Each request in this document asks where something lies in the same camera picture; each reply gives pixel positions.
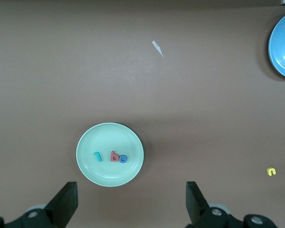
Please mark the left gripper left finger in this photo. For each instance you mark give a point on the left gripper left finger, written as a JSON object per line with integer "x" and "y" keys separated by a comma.
{"x": 64, "y": 204}

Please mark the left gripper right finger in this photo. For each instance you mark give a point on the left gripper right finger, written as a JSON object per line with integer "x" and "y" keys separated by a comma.
{"x": 197, "y": 206}

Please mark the blue letter o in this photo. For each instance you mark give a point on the blue letter o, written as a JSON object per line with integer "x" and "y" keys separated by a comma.
{"x": 123, "y": 161}

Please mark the green plate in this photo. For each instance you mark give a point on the green plate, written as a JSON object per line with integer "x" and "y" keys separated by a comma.
{"x": 109, "y": 137}

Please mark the yellow letter u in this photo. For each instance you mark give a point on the yellow letter u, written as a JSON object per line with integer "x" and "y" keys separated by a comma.
{"x": 271, "y": 171}

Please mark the white paper scrap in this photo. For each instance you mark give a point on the white paper scrap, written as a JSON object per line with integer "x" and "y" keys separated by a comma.
{"x": 158, "y": 48}

